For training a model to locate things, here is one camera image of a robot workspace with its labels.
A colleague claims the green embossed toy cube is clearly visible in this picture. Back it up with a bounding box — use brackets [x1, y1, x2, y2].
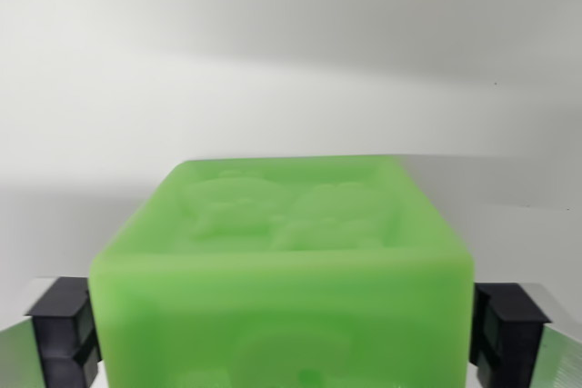
[88, 154, 477, 388]

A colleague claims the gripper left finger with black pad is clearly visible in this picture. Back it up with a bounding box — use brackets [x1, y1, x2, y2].
[0, 276, 102, 388]

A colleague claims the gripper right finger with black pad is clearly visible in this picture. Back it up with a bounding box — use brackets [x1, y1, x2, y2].
[467, 282, 582, 388]

